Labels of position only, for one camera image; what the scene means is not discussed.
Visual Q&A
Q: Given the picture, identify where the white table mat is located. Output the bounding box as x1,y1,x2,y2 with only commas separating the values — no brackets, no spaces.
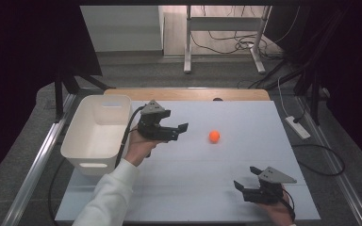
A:
54,100,321,222

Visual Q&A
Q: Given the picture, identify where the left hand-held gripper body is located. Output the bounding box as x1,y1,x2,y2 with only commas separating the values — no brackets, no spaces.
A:
137,100,180,142

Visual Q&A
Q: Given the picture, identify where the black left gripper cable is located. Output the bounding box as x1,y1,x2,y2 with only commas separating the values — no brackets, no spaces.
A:
114,105,147,170

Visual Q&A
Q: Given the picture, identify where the person's right hand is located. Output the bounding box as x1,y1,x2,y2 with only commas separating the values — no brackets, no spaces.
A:
254,185,297,226

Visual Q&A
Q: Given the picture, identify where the tangle of black cables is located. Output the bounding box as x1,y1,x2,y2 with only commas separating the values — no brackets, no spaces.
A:
189,5,301,61

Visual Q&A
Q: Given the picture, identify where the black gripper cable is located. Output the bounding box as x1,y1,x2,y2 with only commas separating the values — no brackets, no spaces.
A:
114,105,147,170
281,187,297,221

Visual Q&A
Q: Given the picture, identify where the black metal stand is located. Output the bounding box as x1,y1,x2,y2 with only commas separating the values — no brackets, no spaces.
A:
54,64,117,123
292,59,322,126

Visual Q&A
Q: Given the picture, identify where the white power strip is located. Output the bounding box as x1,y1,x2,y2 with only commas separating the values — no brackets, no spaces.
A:
284,115,312,140

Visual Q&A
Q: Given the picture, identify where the white desk frame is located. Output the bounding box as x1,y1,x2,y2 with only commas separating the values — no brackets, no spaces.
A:
183,5,273,75

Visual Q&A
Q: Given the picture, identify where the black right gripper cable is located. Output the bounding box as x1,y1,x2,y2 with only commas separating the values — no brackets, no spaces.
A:
281,187,297,221

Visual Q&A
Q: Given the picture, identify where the white power strip cable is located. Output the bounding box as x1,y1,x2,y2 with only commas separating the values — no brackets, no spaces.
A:
277,76,292,119

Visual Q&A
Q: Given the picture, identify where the orange ball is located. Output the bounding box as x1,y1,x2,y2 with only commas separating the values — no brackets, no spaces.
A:
208,130,221,144

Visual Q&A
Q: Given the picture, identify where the wooden table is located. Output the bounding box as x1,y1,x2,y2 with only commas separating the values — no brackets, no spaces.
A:
103,88,272,102

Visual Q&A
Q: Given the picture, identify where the white plastic bin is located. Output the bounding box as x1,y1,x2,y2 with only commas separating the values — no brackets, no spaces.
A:
60,94,136,177

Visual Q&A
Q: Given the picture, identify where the aluminium rail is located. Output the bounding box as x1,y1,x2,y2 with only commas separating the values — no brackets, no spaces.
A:
0,93,77,226
296,95,362,226

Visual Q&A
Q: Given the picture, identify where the white cabinet panel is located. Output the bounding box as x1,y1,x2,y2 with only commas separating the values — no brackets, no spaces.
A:
80,5,165,53

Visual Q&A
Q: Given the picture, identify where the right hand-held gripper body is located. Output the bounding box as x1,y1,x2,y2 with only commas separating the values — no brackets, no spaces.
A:
242,166,298,205

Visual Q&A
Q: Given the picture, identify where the black floor cable loop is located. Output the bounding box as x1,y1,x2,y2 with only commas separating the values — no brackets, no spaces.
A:
291,143,346,177

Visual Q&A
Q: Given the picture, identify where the person's left hand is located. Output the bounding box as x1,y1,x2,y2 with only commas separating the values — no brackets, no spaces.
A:
123,126,168,168

